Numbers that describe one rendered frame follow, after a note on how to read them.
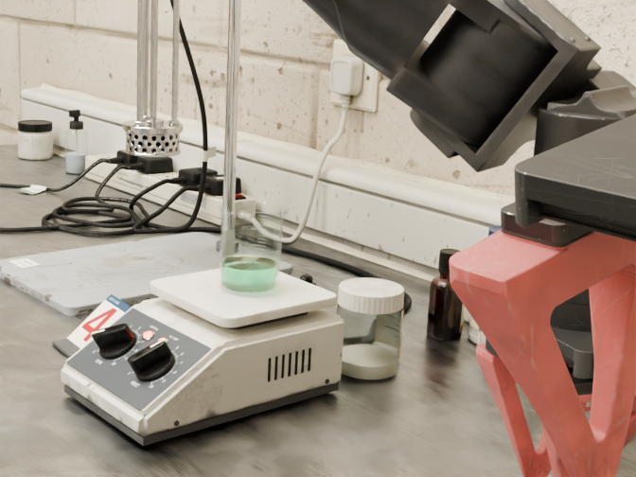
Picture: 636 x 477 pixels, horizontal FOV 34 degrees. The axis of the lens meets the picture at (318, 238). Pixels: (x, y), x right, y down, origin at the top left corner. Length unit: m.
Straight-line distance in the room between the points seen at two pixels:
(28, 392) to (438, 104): 0.50
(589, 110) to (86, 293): 0.72
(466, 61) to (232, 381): 0.39
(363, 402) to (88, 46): 1.19
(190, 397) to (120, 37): 1.14
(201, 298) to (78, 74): 1.17
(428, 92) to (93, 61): 1.44
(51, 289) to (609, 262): 0.92
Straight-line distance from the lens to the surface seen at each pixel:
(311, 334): 0.86
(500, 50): 0.52
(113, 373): 0.84
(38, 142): 1.92
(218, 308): 0.83
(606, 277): 0.28
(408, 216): 1.26
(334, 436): 0.83
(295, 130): 1.48
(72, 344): 1.00
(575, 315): 0.52
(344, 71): 1.35
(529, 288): 0.25
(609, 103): 0.53
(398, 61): 0.53
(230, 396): 0.83
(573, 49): 0.52
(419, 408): 0.89
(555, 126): 0.51
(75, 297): 1.12
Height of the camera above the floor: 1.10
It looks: 14 degrees down
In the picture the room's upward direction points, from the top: 3 degrees clockwise
